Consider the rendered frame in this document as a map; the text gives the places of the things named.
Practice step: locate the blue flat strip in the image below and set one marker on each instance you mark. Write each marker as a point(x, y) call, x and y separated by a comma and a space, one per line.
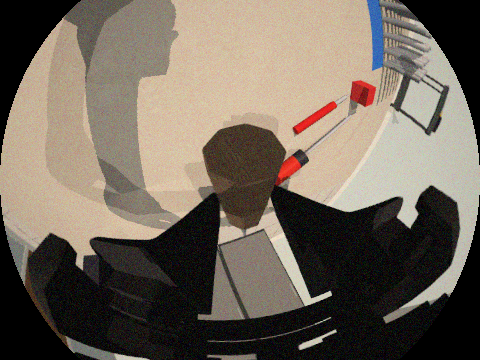
point(377, 33)

